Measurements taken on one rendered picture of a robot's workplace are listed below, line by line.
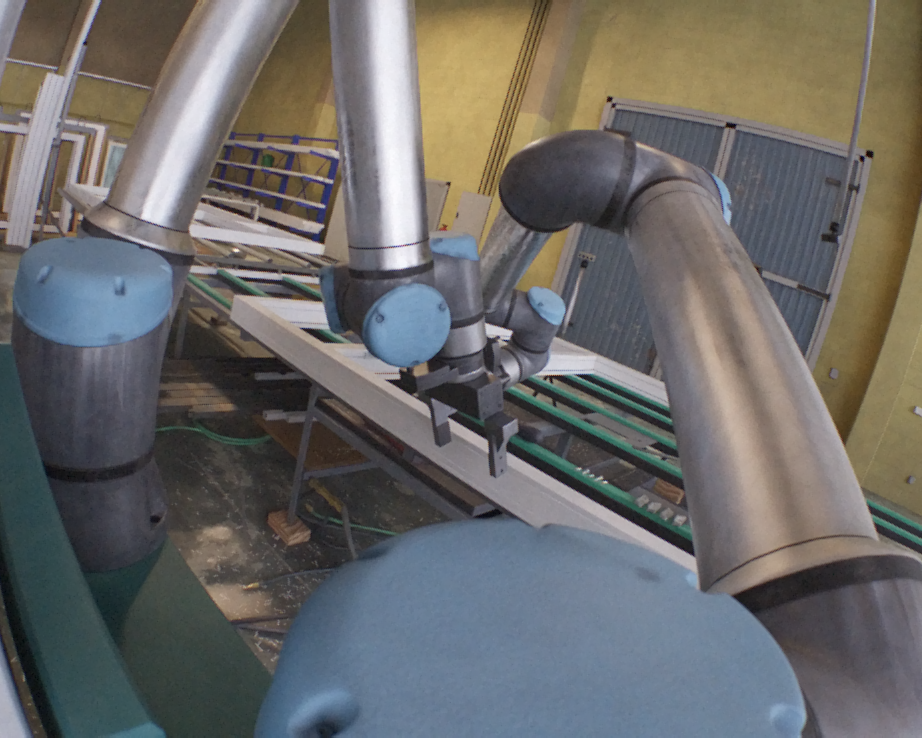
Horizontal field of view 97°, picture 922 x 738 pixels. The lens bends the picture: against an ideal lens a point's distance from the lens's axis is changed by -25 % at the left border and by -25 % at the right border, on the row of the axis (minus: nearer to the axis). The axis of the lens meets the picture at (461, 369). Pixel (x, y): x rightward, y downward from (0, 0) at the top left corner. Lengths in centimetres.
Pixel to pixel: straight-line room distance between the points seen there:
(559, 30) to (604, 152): 885
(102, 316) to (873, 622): 51
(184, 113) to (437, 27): 1149
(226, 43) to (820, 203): 722
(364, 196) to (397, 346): 15
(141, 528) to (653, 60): 875
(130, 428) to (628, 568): 42
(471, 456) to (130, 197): 65
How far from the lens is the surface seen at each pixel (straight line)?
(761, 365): 36
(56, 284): 46
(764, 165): 773
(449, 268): 70
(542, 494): 85
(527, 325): 115
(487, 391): 76
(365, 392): 110
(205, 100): 63
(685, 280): 45
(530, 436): 121
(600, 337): 795
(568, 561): 18
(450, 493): 152
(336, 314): 67
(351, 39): 54
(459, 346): 74
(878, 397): 693
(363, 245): 54
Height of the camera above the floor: 126
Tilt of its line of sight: 14 degrees down
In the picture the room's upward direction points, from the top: 17 degrees clockwise
